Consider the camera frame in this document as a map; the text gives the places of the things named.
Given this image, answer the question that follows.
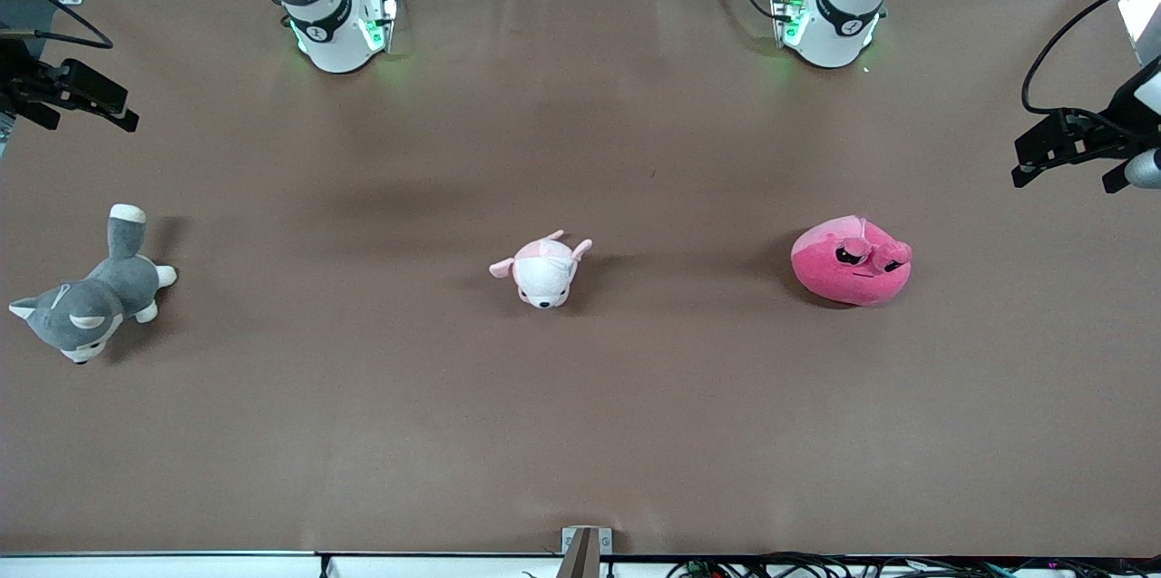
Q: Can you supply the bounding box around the pink round plush toy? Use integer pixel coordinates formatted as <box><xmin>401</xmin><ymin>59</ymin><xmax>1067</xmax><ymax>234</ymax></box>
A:
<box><xmin>791</xmin><ymin>215</ymin><xmax>913</xmax><ymax>308</ymax></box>

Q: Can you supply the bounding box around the white side panel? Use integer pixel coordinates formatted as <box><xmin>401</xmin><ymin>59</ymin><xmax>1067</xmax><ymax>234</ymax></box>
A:
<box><xmin>1117</xmin><ymin>0</ymin><xmax>1161</xmax><ymax>66</ymax></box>

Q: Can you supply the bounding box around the grey white plush husky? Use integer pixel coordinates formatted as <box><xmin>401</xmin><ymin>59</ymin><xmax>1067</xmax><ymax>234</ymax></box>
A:
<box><xmin>8</xmin><ymin>204</ymin><xmax>179</xmax><ymax>366</ymax></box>

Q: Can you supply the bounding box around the white pink plush puppy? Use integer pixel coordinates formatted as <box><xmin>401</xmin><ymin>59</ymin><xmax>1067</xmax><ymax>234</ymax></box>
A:
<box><xmin>489</xmin><ymin>230</ymin><xmax>594</xmax><ymax>310</ymax></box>

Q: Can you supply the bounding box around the white table edge rail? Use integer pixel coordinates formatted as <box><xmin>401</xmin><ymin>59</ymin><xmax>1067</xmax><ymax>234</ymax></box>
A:
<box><xmin>0</xmin><ymin>551</ymin><xmax>563</xmax><ymax>578</ymax></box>

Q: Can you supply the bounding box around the tangled cable bundle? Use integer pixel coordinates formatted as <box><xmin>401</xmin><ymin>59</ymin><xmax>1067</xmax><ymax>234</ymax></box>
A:
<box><xmin>667</xmin><ymin>551</ymin><xmax>1161</xmax><ymax>578</ymax></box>

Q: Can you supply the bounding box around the metal table edge bracket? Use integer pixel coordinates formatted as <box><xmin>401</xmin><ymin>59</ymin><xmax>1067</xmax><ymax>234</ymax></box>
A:
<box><xmin>561</xmin><ymin>526</ymin><xmax>613</xmax><ymax>578</ymax></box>

